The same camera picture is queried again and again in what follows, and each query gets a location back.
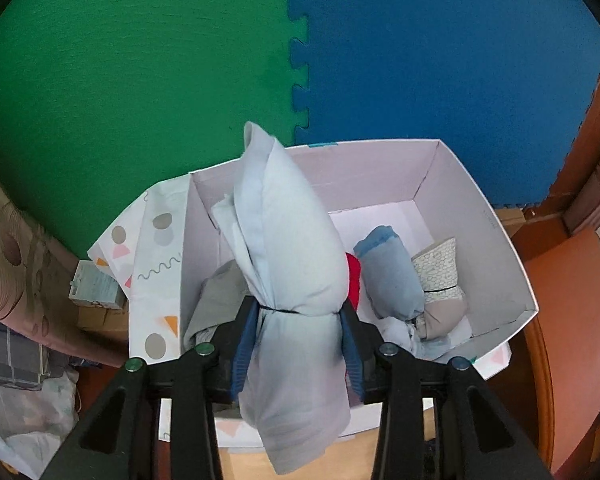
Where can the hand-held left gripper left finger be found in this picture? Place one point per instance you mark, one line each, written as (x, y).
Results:
(242, 355)

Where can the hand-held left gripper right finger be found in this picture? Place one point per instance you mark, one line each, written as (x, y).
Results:
(352, 360)

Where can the white underwear roll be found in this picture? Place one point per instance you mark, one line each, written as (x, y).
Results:
(400, 335)

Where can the grey underwear roll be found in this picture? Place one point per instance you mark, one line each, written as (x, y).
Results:
(220, 295)

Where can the red underwear roll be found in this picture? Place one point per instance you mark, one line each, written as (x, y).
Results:
(354, 280)

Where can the pale blue underwear roll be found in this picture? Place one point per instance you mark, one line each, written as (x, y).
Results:
(290, 260)

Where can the honeycomb print beige underwear roll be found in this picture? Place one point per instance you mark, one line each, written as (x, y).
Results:
(437, 270)

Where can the white cardboard box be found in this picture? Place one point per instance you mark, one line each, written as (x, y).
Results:
(380, 175)

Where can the patterned drawer cabinet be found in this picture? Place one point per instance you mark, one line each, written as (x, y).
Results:
(155, 260)

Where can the brown cardboard box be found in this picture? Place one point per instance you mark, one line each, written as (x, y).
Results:
(102, 317)

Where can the small light blue box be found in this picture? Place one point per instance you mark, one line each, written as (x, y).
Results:
(92, 285)

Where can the orange wooden furniture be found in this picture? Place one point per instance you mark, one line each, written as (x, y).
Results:
(570, 310)

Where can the white patterned sheet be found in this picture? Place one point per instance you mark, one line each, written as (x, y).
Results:
(25, 420)

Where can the blue-grey plaid blanket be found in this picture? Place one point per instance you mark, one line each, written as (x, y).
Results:
(10, 355)

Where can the pink floral curtain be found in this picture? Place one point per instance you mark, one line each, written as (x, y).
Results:
(20, 270)

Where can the green foam mat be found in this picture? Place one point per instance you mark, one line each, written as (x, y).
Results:
(130, 85)

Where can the blue foam mat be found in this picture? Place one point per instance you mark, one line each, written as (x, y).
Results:
(430, 60)

